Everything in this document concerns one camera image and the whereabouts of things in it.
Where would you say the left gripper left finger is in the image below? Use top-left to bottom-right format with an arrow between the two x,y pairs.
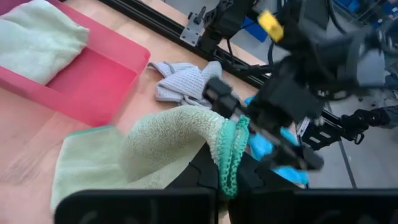
54,142 -> 219,224

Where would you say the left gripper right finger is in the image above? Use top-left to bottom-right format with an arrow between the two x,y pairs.
229,151 -> 398,224

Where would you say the pale green microfiber towel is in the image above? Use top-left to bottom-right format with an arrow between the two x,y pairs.
0,0 -> 90,85
49,105 -> 251,218

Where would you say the blue microfiber towel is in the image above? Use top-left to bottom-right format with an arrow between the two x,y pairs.
244,95 -> 310,185

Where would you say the grey microfiber towel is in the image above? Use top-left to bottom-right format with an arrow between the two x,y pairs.
147,60 -> 240,110

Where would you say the yellow tape marker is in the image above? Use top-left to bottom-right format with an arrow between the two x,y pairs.
257,9 -> 284,43

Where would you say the red plastic bin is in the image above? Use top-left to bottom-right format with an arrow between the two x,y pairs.
0,0 -> 152,128

